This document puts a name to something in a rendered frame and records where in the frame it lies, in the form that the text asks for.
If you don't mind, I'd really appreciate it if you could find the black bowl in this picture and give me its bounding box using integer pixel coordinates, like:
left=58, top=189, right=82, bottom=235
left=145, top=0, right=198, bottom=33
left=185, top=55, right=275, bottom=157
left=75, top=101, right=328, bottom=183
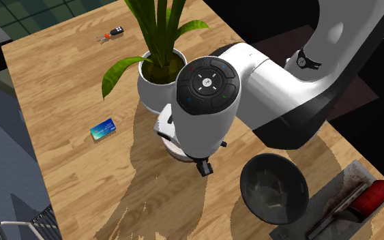
left=239, top=152, right=310, bottom=226

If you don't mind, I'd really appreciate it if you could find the green plant in white pot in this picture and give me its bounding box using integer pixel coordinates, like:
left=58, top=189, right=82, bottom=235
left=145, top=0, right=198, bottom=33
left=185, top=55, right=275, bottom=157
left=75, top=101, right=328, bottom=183
left=101, top=0, right=211, bottom=116

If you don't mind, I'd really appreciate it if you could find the blue card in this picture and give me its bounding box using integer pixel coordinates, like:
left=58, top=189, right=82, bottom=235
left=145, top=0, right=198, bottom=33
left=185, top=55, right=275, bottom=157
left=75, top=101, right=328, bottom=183
left=89, top=117, right=117, bottom=142

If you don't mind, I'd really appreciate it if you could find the black car key fob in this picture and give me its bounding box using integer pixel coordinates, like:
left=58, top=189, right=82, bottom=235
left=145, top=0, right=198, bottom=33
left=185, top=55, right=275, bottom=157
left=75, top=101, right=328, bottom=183
left=95, top=26, right=125, bottom=44

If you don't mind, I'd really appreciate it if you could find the red handled grey trowel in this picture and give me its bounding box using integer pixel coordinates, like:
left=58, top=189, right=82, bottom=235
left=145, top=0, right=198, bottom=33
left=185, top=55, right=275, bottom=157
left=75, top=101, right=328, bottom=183
left=269, top=159, right=384, bottom=240

